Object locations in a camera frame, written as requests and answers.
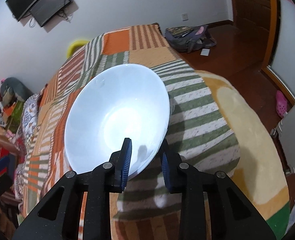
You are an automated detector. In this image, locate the white wall socket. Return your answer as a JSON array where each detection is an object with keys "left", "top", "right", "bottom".
[{"left": 181, "top": 14, "right": 188, "bottom": 21}]

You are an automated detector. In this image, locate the yellow foam tube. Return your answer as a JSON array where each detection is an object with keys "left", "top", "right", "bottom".
[{"left": 66, "top": 40, "right": 89, "bottom": 58}]

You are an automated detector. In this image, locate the dark backpack on floor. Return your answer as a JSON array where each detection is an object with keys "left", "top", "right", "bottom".
[{"left": 165, "top": 24, "right": 216, "bottom": 53}]

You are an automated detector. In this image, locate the grey plush toy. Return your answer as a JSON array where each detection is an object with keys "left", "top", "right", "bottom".
[{"left": 0, "top": 77, "right": 33, "bottom": 106}]

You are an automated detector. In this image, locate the pink croc shoe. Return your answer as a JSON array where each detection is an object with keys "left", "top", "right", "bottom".
[{"left": 275, "top": 90, "right": 288, "bottom": 118}]

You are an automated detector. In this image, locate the small wall monitor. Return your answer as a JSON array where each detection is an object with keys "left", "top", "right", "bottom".
[{"left": 29, "top": 0, "right": 72, "bottom": 27}]

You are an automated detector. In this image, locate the white card on floor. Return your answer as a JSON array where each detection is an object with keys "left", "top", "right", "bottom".
[{"left": 200, "top": 48, "right": 210, "bottom": 56}]

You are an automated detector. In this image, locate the white bowl with dots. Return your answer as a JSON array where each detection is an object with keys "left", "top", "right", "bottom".
[{"left": 64, "top": 63, "right": 170, "bottom": 179}]

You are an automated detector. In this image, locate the green storage box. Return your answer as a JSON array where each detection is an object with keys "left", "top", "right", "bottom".
[{"left": 5, "top": 101, "right": 24, "bottom": 133}]

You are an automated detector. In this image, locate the brown wooden door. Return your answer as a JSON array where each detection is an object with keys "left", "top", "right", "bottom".
[{"left": 231, "top": 0, "right": 280, "bottom": 69}]

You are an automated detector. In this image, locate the orange striped patchwork blanket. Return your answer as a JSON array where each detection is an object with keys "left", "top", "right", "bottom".
[{"left": 16, "top": 24, "right": 290, "bottom": 239}]

